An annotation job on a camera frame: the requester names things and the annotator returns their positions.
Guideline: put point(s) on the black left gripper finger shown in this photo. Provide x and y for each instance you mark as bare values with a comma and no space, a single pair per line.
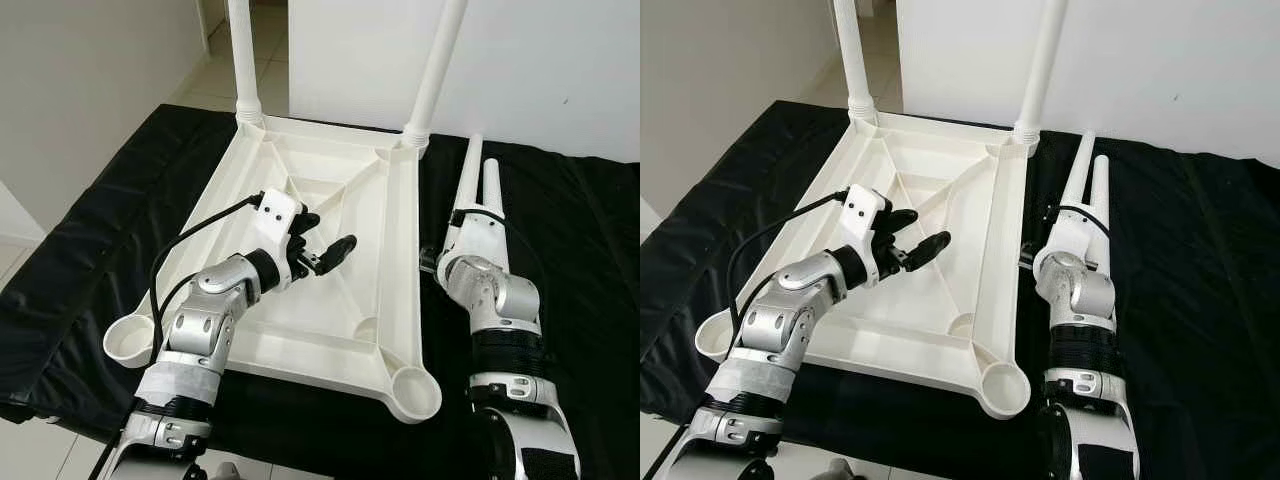
307,222
930,251
340,253
902,219

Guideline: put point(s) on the white plastic children table top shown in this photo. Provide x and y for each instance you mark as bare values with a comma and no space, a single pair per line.
330,300
930,300

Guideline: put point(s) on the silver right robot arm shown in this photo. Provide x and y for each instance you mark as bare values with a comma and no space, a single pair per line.
1085,310
490,300

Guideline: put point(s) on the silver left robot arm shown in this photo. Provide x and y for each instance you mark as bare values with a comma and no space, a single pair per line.
790,320
200,320

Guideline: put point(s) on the black table cloth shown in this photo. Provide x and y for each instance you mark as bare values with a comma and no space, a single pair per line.
1200,300
580,300

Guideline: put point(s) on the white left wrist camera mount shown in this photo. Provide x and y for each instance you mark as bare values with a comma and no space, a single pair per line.
863,215
278,218

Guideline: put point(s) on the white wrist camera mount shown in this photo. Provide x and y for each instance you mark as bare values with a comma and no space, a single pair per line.
478,240
863,215
1065,245
278,218

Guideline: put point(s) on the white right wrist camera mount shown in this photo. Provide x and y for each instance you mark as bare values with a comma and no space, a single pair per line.
1065,245
478,240

